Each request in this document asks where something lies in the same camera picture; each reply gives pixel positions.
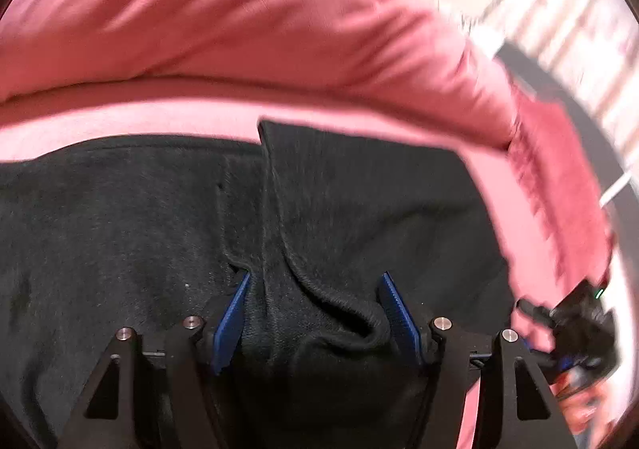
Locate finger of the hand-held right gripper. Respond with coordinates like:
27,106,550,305
546,350,577,375
516,298,556,326

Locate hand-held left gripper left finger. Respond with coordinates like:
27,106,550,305
56,271,252,449

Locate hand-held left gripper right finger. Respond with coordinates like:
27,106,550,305
377,271,577,449

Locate black pants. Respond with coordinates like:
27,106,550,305
0,119,517,449

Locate dark red cloth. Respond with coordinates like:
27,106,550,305
509,90,612,290

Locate pink pillow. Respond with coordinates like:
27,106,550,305
0,0,520,150

